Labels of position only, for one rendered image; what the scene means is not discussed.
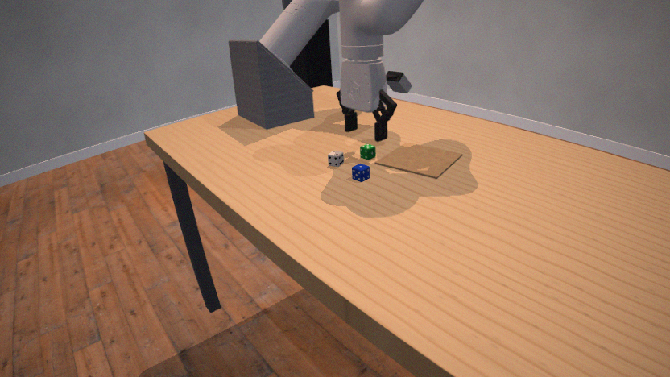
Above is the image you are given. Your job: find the brown mat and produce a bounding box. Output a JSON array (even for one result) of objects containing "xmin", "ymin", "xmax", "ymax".
[{"xmin": 374, "ymin": 143, "xmax": 462, "ymax": 179}]

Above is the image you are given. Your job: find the blue die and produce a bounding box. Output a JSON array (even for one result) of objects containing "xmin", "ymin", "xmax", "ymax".
[{"xmin": 352, "ymin": 164, "xmax": 370, "ymax": 182}]

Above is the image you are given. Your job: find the green die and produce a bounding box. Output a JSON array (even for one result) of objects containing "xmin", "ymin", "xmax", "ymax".
[{"xmin": 360, "ymin": 144, "xmax": 376, "ymax": 160}]

